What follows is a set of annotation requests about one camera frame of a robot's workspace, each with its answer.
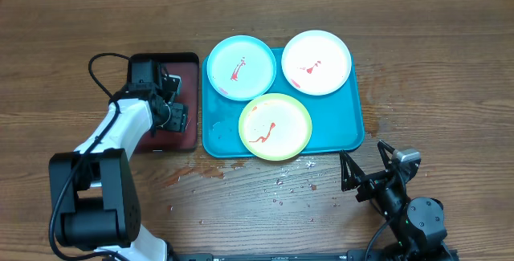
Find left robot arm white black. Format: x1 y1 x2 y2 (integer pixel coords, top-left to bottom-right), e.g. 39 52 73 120
48 58 188 260

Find black tray with red water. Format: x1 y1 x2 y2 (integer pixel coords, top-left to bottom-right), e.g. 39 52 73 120
132 52 200 153

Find white plate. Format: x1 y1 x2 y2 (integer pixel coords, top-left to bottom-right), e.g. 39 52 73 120
281 30 353 96

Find yellow green plate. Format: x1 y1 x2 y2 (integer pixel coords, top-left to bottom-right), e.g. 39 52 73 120
238 93 312 161

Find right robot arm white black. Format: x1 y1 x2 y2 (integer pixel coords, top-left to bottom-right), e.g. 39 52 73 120
339 141 459 261

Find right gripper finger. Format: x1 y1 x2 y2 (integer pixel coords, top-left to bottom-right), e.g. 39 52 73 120
377 140 394 169
339 150 365 191

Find light blue plate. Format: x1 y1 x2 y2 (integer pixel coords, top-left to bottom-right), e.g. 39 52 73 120
206 35 277 101

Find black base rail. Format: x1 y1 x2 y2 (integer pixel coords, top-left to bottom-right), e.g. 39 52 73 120
164 248 459 261

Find teal plastic tray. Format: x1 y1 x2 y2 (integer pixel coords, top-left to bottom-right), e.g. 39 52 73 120
202 62 365 158

